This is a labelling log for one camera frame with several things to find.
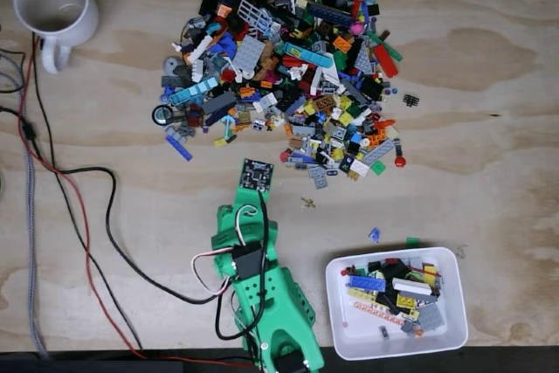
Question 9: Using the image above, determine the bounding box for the dark grey Lego brick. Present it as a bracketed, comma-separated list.
[200, 91, 238, 116]

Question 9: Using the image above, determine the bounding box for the long grey Lego plate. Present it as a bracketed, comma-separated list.
[361, 137, 396, 168]

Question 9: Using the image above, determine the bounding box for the long red cable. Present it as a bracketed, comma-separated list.
[16, 36, 257, 369]

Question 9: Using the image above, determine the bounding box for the pink Lego beam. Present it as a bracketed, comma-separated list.
[351, 300, 419, 328]

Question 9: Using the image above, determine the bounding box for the white red servo cable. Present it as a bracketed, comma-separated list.
[190, 204, 259, 305]

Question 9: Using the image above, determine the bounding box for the grey square Lego plate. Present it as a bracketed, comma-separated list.
[418, 302, 448, 333]

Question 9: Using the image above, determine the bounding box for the grey braided cable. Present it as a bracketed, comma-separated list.
[0, 47, 50, 359]

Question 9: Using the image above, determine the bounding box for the looping black cable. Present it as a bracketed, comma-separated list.
[59, 166, 232, 307]

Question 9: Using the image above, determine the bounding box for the black camera circuit board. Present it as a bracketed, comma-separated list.
[238, 158, 276, 195]

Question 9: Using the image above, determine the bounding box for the black Lego wheel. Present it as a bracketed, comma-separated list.
[151, 104, 174, 126]

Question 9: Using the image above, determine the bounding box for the light blue Lego brick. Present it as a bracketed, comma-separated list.
[168, 76, 220, 107]

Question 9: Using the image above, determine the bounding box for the long black cable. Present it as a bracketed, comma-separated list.
[30, 31, 144, 351]

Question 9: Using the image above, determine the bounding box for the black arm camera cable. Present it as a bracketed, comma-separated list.
[214, 190, 271, 342]

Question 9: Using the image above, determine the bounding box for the white plastic bin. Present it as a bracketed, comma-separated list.
[325, 246, 470, 362]

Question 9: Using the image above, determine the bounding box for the long thin blue Lego plate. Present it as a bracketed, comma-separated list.
[164, 134, 194, 162]

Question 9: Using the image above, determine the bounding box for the long white Lego brick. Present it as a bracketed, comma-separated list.
[391, 277, 433, 296]

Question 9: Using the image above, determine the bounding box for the long red Lego brick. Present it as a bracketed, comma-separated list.
[372, 44, 400, 80]

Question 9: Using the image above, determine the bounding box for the grey round Lego dish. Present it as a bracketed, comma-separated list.
[162, 55, 184, 75]

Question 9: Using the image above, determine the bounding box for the white ceramic mug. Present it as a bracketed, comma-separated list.
[12, 0, 100, 75]

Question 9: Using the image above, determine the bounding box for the long light blue Lego piece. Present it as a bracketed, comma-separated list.
[283, 42, 328, 70]

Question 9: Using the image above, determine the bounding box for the small grey Lego plate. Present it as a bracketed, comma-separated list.
[307, 164, 329, 190]

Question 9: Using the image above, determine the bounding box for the large grey Lego plate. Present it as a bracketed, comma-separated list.
[231, 34, 266, 72]

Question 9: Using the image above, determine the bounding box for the long dark blue Lego plate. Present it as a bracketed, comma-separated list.
[306, 0, 354, 29]

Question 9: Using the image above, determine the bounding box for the white Lego plate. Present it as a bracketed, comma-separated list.
[349, 158, 371, 177]

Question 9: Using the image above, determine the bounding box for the white lattice Lego fence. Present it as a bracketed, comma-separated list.
[238, 0, 272, 38]

